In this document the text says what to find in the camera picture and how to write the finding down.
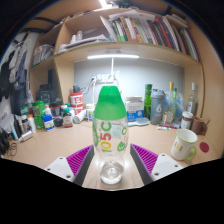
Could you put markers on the black appliance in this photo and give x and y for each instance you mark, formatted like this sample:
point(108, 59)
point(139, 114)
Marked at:
point(48, 91)

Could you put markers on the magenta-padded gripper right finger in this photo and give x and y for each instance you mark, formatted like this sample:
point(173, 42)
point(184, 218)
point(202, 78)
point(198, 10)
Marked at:
point(165, 165)

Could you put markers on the dark bottle with red label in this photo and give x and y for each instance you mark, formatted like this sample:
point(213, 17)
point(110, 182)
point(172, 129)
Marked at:
point(67, 119)

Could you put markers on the light blue hair brush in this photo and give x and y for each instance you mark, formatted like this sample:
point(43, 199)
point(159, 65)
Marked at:
point(140, 122)

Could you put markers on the hanging dark clothes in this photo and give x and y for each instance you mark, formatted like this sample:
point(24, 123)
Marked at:
point(15, 70)

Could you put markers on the flat round red coaster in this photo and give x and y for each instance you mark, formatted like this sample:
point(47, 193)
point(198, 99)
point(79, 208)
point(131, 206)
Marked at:
point(204, 147)

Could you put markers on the white tube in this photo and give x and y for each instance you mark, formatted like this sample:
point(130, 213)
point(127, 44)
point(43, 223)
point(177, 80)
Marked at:
point(165, 127)

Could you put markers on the wooden shelf unit with books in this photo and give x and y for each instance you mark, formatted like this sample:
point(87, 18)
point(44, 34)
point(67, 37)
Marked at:
point(100, 50)

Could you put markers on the green plastic container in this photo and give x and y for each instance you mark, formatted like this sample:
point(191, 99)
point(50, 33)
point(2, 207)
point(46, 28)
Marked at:
point(37, 111)

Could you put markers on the clear glass bottle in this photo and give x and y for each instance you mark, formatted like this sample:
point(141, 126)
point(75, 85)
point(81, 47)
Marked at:
point(192, 100)

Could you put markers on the grey shaker bottle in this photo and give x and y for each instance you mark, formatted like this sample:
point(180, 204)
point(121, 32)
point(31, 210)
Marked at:
point(157, 108)

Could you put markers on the white bottle with blue label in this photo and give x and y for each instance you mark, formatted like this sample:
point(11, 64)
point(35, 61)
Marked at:
point(48, 121)

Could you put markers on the white and blue box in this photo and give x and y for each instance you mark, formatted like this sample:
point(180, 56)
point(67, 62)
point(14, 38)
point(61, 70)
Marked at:
point(134, 108)

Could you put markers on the green-capped glass bottle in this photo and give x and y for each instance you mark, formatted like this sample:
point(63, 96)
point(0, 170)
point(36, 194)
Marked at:
point(175, 100)

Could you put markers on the red and white can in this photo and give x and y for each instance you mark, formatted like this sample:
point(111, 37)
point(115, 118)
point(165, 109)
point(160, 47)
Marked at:
point(76, 101)

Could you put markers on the white wall power outlet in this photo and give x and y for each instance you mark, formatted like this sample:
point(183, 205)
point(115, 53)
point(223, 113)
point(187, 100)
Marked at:
point(105, 78)

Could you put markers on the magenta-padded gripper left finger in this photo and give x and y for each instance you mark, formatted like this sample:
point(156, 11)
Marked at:
point(60, 166)

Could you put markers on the dark green bottle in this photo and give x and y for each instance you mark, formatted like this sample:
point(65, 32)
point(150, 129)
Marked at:
point(148, 100)

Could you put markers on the white LED light bar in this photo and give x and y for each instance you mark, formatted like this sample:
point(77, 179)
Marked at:
point(113, 56)

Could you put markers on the clear bottle with green cap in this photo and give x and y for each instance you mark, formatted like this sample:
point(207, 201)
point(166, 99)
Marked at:
point(110, 106)

